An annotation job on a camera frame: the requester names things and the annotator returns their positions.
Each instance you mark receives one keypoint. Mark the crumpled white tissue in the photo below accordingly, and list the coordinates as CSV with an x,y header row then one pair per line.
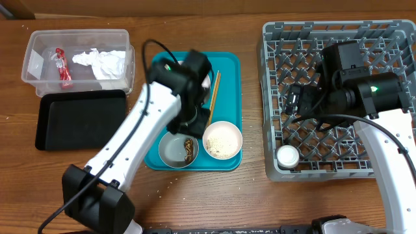
x,y
104,65

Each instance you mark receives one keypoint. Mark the pink bowl with rice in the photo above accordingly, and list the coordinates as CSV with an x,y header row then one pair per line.
x,y
222,140

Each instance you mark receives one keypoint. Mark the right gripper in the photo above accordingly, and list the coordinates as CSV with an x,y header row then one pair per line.
x,y
303,103

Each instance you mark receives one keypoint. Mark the small grey bowl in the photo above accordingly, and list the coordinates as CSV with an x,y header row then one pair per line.
x,y
172,152

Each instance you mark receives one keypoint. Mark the large white plate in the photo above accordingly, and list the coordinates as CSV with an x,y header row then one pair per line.
x,y
206,83

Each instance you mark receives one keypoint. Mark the grey dishwasher rack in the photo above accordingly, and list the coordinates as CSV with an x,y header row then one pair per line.
x,y
288,54

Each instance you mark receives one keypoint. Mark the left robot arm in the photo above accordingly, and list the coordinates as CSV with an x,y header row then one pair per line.
x,y
172,98

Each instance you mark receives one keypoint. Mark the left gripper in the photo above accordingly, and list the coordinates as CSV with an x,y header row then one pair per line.
x,y
197,129

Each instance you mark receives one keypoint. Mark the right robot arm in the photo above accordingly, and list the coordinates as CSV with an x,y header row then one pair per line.
x,y
377,106

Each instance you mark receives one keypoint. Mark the black waste tray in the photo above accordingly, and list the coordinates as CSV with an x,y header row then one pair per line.
x,y
79,120

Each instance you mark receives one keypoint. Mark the cream plastic cup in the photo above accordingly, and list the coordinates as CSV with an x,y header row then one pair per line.
x,y
288,157

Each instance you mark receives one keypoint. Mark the red snack wrapper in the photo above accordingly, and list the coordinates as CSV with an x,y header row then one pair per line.
x,y
63,69

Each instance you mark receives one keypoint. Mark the brown food scrap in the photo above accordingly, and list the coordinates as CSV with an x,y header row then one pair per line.
x,y
189,149

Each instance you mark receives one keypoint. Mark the wooden chopstick left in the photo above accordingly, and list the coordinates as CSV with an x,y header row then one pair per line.
x,y
213,97

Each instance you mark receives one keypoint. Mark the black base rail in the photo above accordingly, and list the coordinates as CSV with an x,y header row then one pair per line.
x,y
336,224

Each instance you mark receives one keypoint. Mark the clear plastic waste bin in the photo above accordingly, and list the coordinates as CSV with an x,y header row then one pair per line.
x,y
39,65

